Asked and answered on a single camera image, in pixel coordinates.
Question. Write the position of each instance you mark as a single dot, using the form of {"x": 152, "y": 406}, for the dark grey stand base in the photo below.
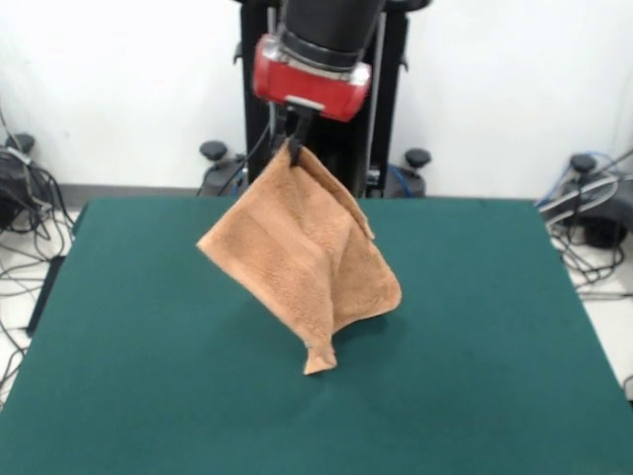
{"x": 12, "y": 193}
{"x": 601, "y": 218}

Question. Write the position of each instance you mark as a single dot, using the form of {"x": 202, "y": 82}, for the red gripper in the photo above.
{"x": 306, "y": 86}

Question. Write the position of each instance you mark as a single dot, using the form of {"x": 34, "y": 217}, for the dark green table cloth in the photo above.
{"x": 148, "y": 396}

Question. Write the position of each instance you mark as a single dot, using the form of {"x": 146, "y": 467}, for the tan terry towel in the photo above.
{"x": 297, "y": 247}

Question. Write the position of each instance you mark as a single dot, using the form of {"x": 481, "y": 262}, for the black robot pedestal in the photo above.
{"x": 356, "y": 143}

